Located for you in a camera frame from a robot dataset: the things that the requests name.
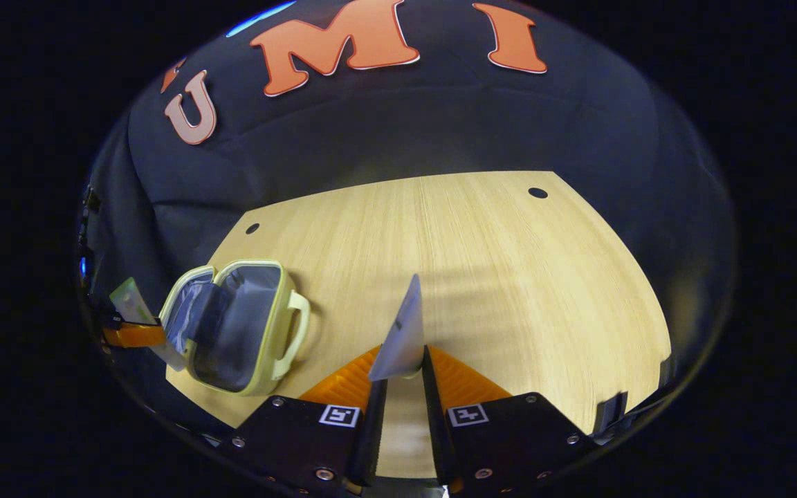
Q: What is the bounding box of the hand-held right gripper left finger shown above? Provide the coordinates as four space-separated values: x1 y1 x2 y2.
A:
221 344 390 495

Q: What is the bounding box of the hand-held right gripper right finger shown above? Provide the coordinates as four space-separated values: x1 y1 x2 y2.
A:
419 344 598 496

